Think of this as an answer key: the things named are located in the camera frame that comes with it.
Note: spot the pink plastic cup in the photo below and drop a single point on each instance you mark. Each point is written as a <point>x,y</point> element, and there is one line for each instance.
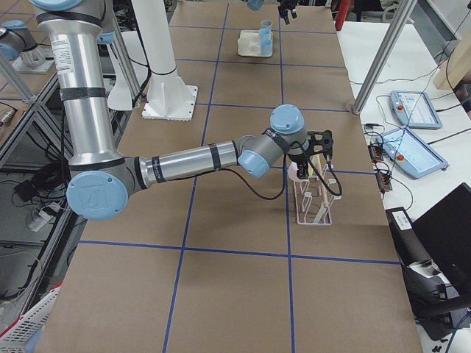
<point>293,172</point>

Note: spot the white wire cup rack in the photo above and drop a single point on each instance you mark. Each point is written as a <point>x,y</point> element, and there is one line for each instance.
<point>313,202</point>

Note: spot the aluminium frame post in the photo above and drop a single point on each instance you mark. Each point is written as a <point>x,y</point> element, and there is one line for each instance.
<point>392,34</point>

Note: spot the blue plastic cup near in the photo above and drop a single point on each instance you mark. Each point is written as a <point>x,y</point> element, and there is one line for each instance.
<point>265,36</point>

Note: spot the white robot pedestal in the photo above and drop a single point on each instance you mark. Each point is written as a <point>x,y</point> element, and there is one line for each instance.
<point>144,63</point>

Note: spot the black laptop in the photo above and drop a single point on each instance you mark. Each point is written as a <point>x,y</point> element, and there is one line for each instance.
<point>444,232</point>

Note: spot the near blue teach pendant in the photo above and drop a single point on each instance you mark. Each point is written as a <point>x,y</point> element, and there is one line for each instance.
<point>411,153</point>

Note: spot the far blue teach pendant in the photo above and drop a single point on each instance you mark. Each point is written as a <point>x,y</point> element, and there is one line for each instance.
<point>414,109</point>

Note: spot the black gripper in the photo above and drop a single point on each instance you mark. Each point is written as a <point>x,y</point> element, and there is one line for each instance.
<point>299,158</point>
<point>287,9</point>

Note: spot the red cylinder object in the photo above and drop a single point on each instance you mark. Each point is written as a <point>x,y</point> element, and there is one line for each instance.
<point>341,14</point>

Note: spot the cream plastic tray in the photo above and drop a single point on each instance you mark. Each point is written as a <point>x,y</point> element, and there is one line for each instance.
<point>249,44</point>

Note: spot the blue teach pendant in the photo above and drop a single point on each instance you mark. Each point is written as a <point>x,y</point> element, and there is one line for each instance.
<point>414,109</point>
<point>411,153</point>

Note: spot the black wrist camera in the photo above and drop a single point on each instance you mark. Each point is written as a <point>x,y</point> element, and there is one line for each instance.
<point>321,143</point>

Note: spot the white perforated basket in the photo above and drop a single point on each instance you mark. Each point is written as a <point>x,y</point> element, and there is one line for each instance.
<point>23,334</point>

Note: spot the blue plastic cup far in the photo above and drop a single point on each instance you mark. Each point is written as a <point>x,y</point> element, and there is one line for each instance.
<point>266,24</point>

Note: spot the blue plastic cup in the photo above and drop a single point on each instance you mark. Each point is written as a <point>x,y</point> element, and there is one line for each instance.
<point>266,24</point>
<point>265,36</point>

